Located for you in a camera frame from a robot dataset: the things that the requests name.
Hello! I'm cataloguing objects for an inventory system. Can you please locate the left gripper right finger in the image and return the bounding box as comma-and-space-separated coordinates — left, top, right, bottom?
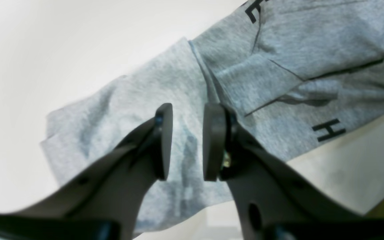
203, 103, 384, 240

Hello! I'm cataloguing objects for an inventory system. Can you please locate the grey T-shirt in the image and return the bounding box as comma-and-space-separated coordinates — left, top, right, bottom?
41, 0, 384, 234

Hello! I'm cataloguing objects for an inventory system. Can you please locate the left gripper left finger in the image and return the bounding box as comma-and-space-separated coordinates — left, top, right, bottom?
0, 103, 173, 240

